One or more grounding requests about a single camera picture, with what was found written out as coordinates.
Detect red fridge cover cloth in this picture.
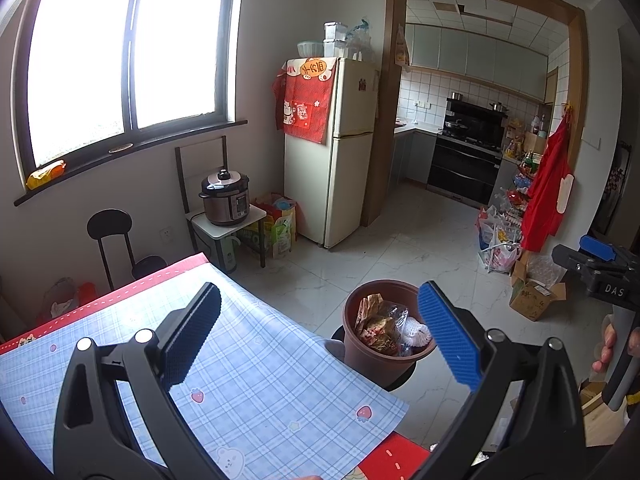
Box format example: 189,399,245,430
272,58,335,144

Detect pile of plastic shopping bags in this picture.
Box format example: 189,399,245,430
477,187,532,275

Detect crumpled white plastic bag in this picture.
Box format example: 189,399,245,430
42,279,81,318

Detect green white shopping bag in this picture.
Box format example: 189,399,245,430
270,207,297,260

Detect brown plastic bin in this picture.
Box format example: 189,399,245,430
342,279,437,376

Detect open cardboard box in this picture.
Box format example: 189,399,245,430
510,252,568,322

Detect yellow snack packet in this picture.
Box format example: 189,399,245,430
26,160,67,191

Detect black frame side table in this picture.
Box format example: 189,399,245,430
175,135,268,268

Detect cream refrigerator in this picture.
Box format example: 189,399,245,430
284,56,381,250

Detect wooden door frame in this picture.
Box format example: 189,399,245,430
361,0,587,228

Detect black window sill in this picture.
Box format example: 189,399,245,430
14,119,248,207

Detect black integrated stove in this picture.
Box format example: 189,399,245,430
427,97,507,207

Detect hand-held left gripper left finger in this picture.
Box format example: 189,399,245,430
52,282,226,480

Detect flat cardboard box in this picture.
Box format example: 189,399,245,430
580,380,628,447

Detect grey upper kitchen cabinets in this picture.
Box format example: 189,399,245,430
404,24,548,102

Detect stacked clear storage containers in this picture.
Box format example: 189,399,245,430
323,21,349,59

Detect black framed window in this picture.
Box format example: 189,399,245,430
11,0,247,196

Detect black round-back chair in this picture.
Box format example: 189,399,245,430
86,208,168,291

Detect blue plaid tablecloth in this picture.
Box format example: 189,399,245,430
0,263,411,480

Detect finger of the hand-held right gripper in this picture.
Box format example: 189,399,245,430
579,235,632,263
551,244,601,275

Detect white foam fruit net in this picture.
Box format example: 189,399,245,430
401,316,434,353

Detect red apron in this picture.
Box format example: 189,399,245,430
520,115,575,253

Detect orange hanging ornament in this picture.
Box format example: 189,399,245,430
395,25,411,66

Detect cluttered kitchen shelf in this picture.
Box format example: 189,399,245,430
502,112,551,191

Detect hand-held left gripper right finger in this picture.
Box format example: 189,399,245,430
415,281,587,480

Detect gold foil wrapper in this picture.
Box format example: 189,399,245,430
356,295,385,333

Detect grey kitchen counter cabinet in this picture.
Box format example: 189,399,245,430
392,121,440,186

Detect electric pressure cooker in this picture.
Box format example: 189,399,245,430
198,169,251,227

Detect person's right hand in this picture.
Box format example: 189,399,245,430
591,312,618,373

